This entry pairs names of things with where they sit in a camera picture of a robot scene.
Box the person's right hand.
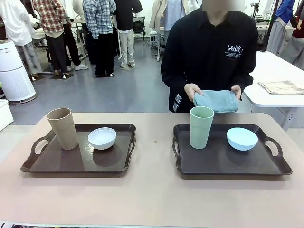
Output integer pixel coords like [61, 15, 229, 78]
[184, 83, 204, 101]

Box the person's left hand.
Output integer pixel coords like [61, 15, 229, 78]
[230, 85, 243, 102]

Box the blue cloth mat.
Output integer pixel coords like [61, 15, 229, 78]
[192, 89, 238, 114]

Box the beige cloth mat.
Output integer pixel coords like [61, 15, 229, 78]
[257, 80, 304, 96]

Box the tall green cup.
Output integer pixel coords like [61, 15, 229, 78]
[190, 106, 215, 150]

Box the light blue bowl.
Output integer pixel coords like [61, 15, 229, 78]
[226, 127, 259, 151]

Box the person's left forearm black sleeve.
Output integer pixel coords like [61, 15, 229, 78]
[236, 66, 254, 89]

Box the person's right forearm black sleeve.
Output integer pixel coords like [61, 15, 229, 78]
[160, 64, 190, 90]

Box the dark brown plastic tray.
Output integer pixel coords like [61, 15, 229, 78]
[172, 123, 293, 176]
[20, 123, 137, 173]

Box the white folding table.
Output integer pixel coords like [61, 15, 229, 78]
[242, 51, 304, 133]

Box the mannequin with blue jacket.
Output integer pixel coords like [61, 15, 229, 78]
[273, 0, 297, 57]

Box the mannequin with beige coat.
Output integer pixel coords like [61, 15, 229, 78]
[149, 0, 190, 31]

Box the red garment on mannequin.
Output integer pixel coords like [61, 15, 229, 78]
[292, 0, 304, 38]

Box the bystander in black top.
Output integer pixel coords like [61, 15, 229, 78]
[114, 0, 143, 68]

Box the white bowl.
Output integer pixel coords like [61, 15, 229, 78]
[87, 127, 117, 151]

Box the bystander in blue plaid shirt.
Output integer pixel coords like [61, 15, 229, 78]
[82, 0, 117, 78]

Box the tall beige cup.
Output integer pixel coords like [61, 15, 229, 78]
[46, 107, 78, 151]

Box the bystander in red plaid shirt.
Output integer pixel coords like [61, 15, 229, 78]
[32, 0, 83, 75]

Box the white air purifier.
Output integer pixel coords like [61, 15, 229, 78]
[0, 40, 38, 103]

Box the white box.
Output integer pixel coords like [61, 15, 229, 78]
[0, 99, 14, 131]

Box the bystander in white shirt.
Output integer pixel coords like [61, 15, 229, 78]
[0, 0, 42, 78]

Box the flat mannequin base plate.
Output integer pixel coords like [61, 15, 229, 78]
[50, 72, 75, 81]

